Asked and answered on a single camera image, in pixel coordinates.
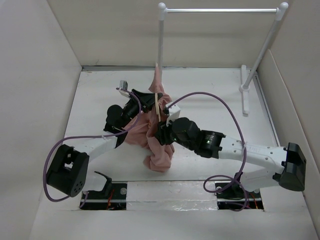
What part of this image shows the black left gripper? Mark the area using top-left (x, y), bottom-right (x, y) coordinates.
top-left (119, 89), bottom-right (163, 129)

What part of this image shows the wooden clothes hanger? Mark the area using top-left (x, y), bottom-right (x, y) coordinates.
top-left (154, 62), bottom-right (163, 123)

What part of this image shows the pink t-shirt with pixel print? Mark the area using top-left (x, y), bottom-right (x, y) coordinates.
top-left (125, 80), bottom-right (175, 173)

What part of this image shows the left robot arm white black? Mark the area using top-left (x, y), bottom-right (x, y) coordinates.
top-left (42, 88), bottom-right (163, 202)

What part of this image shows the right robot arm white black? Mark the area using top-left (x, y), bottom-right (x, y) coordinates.
top-left (154, 117), bottom-right (307, 197)

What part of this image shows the white clothes rack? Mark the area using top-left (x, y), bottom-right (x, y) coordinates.
top-left (157, 2), bottom-right (289, 116)

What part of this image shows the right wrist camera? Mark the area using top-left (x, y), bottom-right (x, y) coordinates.
top-left (163, 101), bottom-right (181, 127)

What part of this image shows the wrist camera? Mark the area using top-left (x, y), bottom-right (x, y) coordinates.
top-left (116, 80), bottom-right (130, 98)
top-left (163, 101), bottom-right (181, 127)

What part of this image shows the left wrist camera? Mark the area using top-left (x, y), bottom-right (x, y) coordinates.
top-left (116, 80), bottom-right (130, 98)

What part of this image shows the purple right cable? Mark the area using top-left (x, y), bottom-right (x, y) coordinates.
top-left (163, 91), bottom-right (251, 212)

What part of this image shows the purple cable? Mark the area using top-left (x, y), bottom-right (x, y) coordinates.
top-left (163, 91), bottom-right (251, 212)
top-left (42, 86), bottom-right (143, 203)

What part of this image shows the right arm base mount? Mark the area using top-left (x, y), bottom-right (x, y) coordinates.
top-left (215, 183), bottom-right (264, 212)

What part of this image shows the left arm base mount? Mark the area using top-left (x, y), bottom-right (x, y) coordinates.
top-left (79, 171), bottom-right (128, 211)

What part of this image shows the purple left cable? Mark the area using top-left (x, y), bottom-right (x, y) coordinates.
top-left (42, 86), bottom-right (143, 203)

